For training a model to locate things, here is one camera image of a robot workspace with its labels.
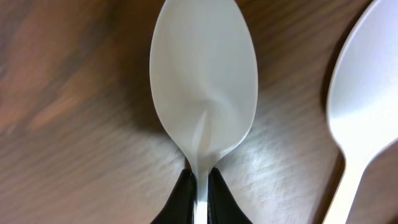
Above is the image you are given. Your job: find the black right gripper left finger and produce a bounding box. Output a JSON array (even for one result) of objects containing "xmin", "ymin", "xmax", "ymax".
[{"xmin": 151, "ymin": 169, "xmax": 196, "ymax": 224}]

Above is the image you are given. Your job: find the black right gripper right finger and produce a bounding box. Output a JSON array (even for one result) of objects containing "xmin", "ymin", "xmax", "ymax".
[{"xmin": 207, "ymin": 167, "xmax": 252, "ymax": 224}]

